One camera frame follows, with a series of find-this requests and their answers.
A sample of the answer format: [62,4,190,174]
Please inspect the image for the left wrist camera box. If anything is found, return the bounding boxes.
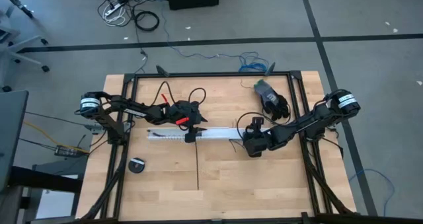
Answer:
[167,100,199,123]

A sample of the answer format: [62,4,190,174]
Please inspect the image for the yellow floor cable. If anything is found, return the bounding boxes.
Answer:
[22,120,91,155]

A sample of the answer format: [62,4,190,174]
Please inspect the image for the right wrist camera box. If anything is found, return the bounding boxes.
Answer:
[243,133,270,159]

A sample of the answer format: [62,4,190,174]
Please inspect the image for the black camera cable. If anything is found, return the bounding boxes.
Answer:
[235,110,293,132]
[150,81,208,114]

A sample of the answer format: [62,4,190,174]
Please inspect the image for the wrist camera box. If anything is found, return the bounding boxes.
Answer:
[243,133,270,159]
[167,100,199,123]

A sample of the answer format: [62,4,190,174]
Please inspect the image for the blue ethernet cable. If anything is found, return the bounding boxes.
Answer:
[160,5,271,74]

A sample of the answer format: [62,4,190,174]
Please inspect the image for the dark desk leg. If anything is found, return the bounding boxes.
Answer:
[0,0,36,19]

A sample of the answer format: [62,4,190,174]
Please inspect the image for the black coiled cable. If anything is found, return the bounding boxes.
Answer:
[134,10,161,32]

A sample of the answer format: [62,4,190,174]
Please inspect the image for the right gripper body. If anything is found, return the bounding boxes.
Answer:
[237,117,265,142]

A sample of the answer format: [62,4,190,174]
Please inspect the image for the black desk bar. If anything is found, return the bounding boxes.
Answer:
[9,165,84,194]

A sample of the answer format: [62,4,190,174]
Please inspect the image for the dark safety glasses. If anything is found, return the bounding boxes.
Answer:
[262,96,293,122]

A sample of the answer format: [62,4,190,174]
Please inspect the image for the grey desk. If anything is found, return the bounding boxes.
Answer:
[0,90,30,192]

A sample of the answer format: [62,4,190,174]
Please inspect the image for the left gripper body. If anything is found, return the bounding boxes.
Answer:
[184,100,203,143]

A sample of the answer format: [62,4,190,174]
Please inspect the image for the black aluminium table frame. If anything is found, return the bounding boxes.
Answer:
[74,62,361,224]

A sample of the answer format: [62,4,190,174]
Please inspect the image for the grey office chair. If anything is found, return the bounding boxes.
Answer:
[0,17,51,93]

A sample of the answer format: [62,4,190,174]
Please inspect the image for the white power strip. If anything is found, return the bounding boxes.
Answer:
[103,1,128,20]

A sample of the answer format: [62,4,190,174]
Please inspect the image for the thin blue floor cable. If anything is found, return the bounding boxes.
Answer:
[348,168,397,217]

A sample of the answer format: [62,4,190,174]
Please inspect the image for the black floor cable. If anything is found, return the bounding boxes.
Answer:
[133,5,149,74]

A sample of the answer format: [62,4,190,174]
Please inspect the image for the white slotted cable raceway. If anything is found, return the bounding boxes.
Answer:
[146,126,252,142]

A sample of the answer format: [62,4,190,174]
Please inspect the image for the black hub box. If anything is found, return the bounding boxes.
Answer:
[54,144,81,159]

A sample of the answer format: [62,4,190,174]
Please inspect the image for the round tape spool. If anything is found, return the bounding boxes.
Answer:
[128,157,147,174]

